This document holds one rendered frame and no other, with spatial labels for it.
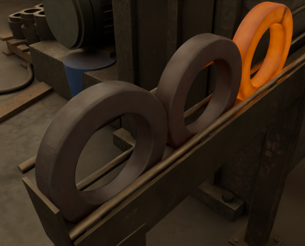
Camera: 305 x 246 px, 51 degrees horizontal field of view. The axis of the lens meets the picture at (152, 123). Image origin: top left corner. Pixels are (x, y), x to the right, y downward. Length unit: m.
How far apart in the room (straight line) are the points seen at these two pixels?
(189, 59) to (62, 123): 0.19
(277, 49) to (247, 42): 0.15
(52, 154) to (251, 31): 0.38
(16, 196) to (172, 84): 1.07
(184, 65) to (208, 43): 0.05
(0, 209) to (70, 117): 1.06
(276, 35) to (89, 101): 0.45
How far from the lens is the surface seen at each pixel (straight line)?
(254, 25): 0.57
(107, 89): 0.35
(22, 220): 1.30
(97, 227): 0.39
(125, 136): 1.48
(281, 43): 0.69
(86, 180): 0.45
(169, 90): 0.43
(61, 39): 1.91
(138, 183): 0.42
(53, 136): 0.34
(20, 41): 2.67
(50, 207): 0.35
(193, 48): 0.44
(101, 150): 1.53
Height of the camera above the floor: 0.92
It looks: 33 degrees down
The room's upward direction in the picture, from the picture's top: 1 degrees counter-clockwise
